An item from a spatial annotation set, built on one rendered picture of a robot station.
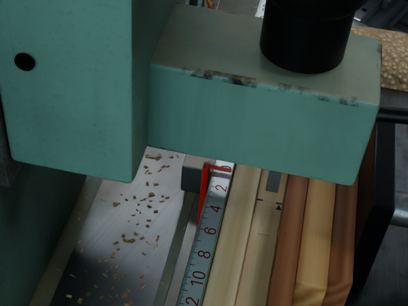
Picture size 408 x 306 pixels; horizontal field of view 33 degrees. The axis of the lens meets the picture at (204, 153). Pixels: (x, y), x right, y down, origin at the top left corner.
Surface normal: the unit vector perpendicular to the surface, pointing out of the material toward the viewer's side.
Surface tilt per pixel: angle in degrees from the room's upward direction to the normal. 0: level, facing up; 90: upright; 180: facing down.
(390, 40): 3
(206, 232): 0
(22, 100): 90
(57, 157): 90
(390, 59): 34
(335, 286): 90
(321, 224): 0
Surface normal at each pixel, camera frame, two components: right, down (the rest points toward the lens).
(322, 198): 0.07, -0.71
